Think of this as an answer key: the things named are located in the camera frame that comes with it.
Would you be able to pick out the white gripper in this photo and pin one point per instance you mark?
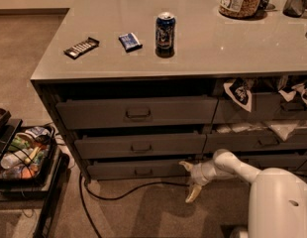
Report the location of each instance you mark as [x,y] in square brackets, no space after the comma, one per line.
[197,176]

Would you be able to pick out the grey drawer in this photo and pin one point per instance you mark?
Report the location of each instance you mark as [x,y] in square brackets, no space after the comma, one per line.
[291,162]
[136,112]
[140,145]
[137,170]
[265,106]
[255,141]

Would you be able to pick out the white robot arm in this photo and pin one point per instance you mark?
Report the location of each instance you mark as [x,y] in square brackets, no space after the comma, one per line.
[277,202]

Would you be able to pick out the white plastic bag in drawer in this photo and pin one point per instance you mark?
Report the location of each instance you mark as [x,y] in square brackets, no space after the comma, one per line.
[284,129]

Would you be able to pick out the black white chip bag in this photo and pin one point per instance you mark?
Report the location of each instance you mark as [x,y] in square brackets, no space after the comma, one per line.
[240,91]

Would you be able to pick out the grey counter cabinet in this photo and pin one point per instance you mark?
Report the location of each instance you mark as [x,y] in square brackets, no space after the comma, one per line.
[137,88]

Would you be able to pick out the blue snack packet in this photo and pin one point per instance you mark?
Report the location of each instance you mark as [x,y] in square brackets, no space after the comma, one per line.
[130,42]

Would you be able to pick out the blue drink can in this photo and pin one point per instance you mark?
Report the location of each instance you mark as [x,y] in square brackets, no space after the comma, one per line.
[164,31]

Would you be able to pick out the black bin of items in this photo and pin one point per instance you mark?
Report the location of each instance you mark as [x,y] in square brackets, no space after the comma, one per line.
[26,156]

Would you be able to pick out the dark striped snack bar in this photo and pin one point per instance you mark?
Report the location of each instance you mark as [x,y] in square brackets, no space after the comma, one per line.
[81,48]

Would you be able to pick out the black cart frame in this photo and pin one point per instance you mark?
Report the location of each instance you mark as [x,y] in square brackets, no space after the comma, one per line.
[28,206]

